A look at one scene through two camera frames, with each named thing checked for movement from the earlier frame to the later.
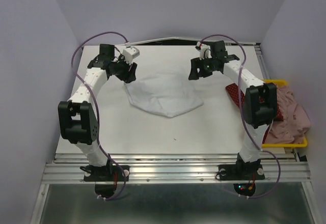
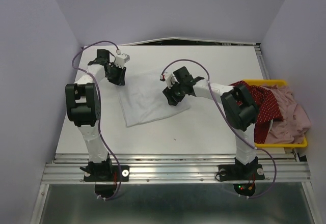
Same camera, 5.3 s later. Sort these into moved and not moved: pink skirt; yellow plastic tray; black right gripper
Moved: black right gripper
Not moved: pink skirt; yellow plastic tray
